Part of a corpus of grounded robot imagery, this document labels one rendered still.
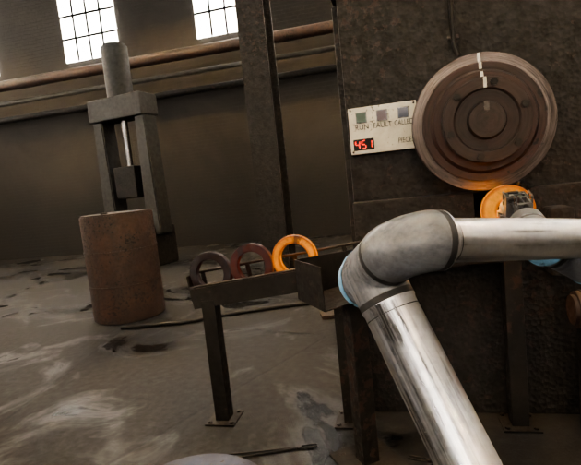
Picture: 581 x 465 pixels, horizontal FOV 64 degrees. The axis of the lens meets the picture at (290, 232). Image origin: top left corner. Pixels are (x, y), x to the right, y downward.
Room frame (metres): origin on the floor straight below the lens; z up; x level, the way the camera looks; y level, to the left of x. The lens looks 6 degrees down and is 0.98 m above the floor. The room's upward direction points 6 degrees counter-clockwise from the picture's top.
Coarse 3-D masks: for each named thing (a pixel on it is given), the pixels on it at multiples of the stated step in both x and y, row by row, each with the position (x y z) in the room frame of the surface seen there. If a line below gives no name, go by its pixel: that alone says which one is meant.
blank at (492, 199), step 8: (488, 192) 1.45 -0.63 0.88; (496, 192) 1.41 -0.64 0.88; (504, 192) 1.41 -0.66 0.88; (488, 200) 1.42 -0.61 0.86; (496, 200) 1.41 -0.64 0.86; (480, 208) 1.44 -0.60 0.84; (488, 208) 1.42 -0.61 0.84; (496, 208) 1.41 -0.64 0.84; (488, 216) 1.42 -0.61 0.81; (496, 216) 1.41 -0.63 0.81
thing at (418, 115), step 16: (448, 64) 1.65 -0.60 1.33; (464, 64) 1.64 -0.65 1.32; (512, 64) 1.60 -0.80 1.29; (528, 64) 1.59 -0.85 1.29; (432, 80) 1.66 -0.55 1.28; (544, 80) 1.58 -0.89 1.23; (544, 96) 1.58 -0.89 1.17; (416, 112) 1.68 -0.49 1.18; (416, 128) 1.68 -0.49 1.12; (416, 144) 1.68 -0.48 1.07; (544, 144) 1.58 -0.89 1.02; (432, 160) 1.67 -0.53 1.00; (448, 176) 1.66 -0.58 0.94; (512, 176) 1.61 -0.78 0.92
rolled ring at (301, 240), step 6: (294, 234) 1.83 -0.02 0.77; (282, 240) 1.82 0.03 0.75; (288, 240) 1.82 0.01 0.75; (294, 240) 1.81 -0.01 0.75; (300, 240) 1.81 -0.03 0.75; (306, 240) 1.80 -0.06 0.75; (276, 246) 1.83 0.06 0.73; (282, 246) 1.82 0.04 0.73; (306, 246) 1.80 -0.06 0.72; (312, 246) 1.79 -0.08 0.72; (276, 252) 1.83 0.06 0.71; (312, 252) 1.79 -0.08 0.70; (276, 258) 1.83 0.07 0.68; (276, 264) 1.83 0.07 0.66; (282, 264) 1.84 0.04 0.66
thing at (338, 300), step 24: (312, 264) 1.56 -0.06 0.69; (336, 264) 1.60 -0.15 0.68; (312, 288) 1.43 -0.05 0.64; (336, 288) 1.58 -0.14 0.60; (360, 312) 1.48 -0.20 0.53; (360, 336) 1.48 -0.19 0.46; (360, 360) 1.47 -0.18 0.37; (360, 384) 1.47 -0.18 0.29; (360, 408) 1.47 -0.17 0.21; (360, 432) 1.48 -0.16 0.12; (336, 456) 1.54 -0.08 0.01; (360, 456) 1.49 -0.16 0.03; (384, 456) 1.51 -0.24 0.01
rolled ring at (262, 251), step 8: (240, 248) 1.87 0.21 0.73; (248, 248) 1.86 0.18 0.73; (256, 248) 1.85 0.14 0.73; (264, 248) 1.85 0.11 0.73; (232, 256) 1.88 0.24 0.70; (240, 256) 1.87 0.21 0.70; (264, 256) 1.84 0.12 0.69; (232, 264) 1.88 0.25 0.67; (272, 264) 1.84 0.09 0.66; (232, 272) 1.88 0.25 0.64; (240, 272) 1.88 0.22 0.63; (264, 272) 1.85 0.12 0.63
